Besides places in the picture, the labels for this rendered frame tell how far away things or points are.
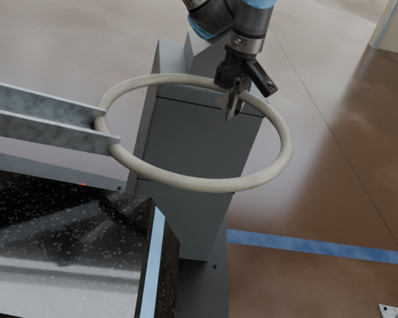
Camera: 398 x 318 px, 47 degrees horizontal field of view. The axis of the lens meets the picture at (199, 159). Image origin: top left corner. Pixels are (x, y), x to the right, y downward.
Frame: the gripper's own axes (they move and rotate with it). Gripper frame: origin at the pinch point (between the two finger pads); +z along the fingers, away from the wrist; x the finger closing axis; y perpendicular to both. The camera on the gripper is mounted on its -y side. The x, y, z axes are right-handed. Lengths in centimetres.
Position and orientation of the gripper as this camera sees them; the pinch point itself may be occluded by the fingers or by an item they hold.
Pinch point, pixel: (234, 115)
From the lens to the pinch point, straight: 134.9
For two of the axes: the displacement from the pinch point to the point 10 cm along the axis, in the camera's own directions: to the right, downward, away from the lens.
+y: -8.1, -4.6, 3.7
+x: -5.6, 4.0, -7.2
